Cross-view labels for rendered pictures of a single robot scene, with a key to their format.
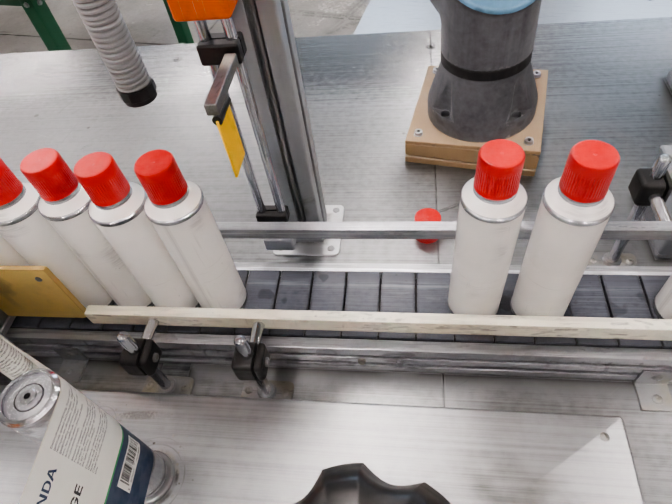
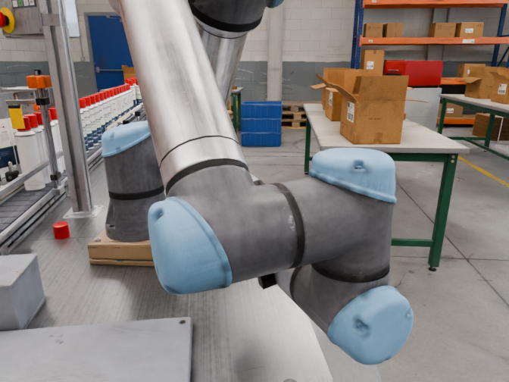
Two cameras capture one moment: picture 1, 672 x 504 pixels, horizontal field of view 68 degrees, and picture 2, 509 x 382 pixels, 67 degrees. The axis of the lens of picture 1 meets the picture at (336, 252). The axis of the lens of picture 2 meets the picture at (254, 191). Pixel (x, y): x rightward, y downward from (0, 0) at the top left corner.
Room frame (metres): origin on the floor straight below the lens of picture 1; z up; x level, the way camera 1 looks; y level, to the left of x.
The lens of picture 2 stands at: (0.55, -1.07, 1.23)
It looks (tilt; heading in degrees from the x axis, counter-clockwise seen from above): 19 degrees down; 70
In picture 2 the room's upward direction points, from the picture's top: straight up
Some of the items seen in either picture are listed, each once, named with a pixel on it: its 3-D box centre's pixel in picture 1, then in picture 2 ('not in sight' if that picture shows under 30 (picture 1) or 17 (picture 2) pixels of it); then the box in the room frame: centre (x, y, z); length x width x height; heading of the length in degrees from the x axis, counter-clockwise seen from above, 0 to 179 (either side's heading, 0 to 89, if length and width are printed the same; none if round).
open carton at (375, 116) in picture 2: not in sight; (373, 107); (2.01, 0.85, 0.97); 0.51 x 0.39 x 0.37; 161
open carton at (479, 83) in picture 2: not in sight; (484, 82); (4.97, 2.60, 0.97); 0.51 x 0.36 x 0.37; 158
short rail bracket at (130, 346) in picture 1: (153, 348); (19, 180); (0.27, 0.20, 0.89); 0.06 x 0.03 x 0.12; 167
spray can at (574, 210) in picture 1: (560, 244); not in sight; (0.25, -0.19, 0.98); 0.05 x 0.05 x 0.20
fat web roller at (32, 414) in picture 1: (100, 444); not in sight; (0.15, 0.20, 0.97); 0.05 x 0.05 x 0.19
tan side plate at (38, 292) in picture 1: (26, 292); not in sight; (0.34, 0.32, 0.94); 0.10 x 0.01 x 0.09; 77
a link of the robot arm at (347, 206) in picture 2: not in sight; (336, 213); (0.74, -0.79, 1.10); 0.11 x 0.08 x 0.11; 4
